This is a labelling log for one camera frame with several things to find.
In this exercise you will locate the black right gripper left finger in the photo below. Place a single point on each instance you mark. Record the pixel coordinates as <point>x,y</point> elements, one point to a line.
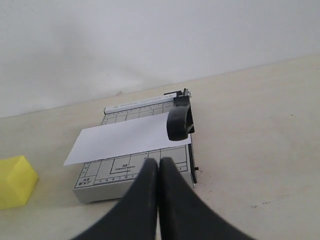
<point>134,217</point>

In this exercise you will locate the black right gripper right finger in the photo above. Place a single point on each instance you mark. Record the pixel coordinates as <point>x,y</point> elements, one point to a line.
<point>182,214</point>

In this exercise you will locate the white paper sheet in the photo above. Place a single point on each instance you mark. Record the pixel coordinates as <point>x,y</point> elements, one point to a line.
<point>122,138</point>

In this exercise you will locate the yellow foam cube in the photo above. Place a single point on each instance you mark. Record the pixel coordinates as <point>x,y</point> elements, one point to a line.
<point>17,182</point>

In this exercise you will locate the black cutter blade arm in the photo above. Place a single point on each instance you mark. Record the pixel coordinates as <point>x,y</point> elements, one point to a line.
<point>180,122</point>

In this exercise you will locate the grey paper cutter base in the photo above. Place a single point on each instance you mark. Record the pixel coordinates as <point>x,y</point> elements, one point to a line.
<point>110,178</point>

